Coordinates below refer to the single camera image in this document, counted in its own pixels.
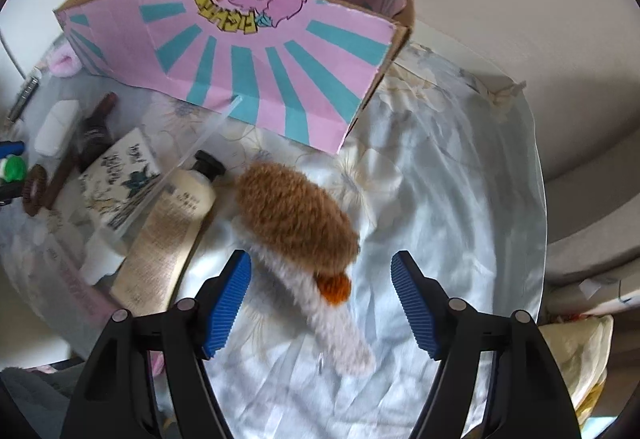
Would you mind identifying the clear plastic stick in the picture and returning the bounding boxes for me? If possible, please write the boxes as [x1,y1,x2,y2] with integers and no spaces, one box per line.
[102,95,245,236]

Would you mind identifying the pink clear packet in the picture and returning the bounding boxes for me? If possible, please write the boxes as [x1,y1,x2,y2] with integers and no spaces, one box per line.
[47,244,121,320]

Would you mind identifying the grey fluffy cloth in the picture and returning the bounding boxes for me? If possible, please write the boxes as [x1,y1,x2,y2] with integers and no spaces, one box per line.
[0,366,71,439]

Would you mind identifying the pink teal cardboard box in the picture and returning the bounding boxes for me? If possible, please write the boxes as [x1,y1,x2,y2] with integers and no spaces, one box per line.
[52,0,416,156]

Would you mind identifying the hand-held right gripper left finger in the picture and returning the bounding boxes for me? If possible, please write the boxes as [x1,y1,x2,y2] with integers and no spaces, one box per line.
[60,249,252,439]

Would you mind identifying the brown hair scrunchie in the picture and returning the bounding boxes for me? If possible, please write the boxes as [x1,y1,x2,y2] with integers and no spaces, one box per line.
[20,165,48,217]

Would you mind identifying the pink fluffy cloth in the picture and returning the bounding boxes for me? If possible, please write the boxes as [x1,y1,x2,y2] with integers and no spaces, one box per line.
[47,44,81,78]

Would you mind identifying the metal pen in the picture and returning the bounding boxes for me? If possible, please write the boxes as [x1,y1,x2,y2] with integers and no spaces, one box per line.
[6,76,40,122]

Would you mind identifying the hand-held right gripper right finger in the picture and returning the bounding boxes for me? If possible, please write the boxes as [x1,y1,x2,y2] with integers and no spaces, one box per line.
[391,250,583,439]

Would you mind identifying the cream lotion bottle black cap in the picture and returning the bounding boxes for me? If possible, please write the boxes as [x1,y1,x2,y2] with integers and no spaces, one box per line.
[109,150,227,315]

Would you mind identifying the floral bed sheet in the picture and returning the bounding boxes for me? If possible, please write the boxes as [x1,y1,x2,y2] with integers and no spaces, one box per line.
[0,39,548,439]

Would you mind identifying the yellow cloth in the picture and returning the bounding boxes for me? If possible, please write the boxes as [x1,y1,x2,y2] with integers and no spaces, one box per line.
[540,314,615,425]

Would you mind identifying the dark brown bottle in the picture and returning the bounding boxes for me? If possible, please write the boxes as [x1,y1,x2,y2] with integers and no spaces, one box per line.
[75,92,118,170]

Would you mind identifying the white printed carton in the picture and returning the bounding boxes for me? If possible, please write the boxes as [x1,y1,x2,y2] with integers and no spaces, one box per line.
[77,127,166,236]

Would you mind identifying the brown white plush toy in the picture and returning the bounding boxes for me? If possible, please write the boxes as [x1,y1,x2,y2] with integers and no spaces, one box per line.
[232,161,377,377]

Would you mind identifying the green toy figure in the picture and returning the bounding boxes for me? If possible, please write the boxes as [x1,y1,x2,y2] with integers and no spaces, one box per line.
[0,155,27,184]

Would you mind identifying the brown stick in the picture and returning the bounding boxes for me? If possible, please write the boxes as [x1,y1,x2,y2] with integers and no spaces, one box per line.
[47,154,81,210]

